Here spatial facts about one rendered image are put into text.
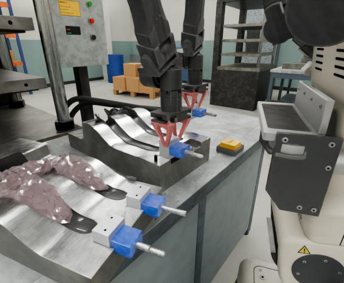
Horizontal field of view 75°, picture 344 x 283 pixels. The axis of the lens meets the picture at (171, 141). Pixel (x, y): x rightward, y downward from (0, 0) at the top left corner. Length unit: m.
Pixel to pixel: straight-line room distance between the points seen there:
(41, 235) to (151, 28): 0.44
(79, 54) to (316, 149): 1.23
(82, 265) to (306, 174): 0.41
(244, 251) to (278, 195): 1.16
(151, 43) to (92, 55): 0.96
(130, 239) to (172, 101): 0.33
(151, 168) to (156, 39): 0.33
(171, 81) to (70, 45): 0.90
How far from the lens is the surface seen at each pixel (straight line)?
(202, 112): 0.89
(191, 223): 0.84
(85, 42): 1.43
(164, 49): 0.54
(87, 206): 0.54
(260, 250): 1.66
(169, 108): 0.58
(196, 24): 0.81
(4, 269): 0.57
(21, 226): 0.51
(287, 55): 7.08
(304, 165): 0.46
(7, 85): 1.21
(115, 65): 7.85
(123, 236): 0.44
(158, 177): 0.62
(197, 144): 0.76
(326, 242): 0.60
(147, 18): 0.49
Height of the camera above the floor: 1.18
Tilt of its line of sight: 23 degrees down
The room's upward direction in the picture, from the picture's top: straight up
